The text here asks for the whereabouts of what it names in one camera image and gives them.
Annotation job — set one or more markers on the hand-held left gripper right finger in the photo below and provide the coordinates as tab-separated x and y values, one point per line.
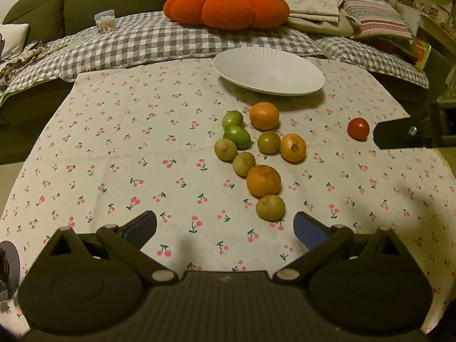
308	229

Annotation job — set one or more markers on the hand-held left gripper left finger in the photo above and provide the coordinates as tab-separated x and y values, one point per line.
140	228

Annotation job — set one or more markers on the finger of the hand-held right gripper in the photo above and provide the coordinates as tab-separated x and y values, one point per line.
395	133

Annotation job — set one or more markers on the red tomato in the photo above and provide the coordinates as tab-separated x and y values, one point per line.
358	128

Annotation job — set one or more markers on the olive yellow fruit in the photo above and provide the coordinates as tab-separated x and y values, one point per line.
270	207
244	164
225	149
269	142

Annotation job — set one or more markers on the orange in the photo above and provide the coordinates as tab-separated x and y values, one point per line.
263	181
293	147
264	115

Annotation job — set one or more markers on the green fruit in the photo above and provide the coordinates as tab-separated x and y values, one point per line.
232	117
238	137

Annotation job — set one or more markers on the white ribbed plate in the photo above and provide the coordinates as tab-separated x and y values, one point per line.
270	71

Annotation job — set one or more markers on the orange green book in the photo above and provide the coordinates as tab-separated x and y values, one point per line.
420	53

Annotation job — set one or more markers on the cherry print tablecloth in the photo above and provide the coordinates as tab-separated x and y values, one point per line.
124	142

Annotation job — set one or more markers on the striped pillow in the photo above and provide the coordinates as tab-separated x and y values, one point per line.
374	14

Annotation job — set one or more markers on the cluttered shelf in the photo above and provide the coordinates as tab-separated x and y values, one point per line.
431	3

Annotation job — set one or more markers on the grey round disc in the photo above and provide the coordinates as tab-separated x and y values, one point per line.
9	270

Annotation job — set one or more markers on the folded floral cloth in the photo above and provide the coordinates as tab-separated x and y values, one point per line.
313	3

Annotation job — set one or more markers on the grey checked blanket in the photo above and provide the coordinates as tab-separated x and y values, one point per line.
149	44

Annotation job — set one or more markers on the brown patterned cloth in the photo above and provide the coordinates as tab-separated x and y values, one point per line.
21	60

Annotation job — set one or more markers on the clear toothpick container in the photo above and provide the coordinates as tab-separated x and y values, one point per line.
105	21

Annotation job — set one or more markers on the orange pumpkin cushion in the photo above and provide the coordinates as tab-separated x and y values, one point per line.
228	7

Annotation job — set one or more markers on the white cushion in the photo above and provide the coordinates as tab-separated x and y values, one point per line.
12	39

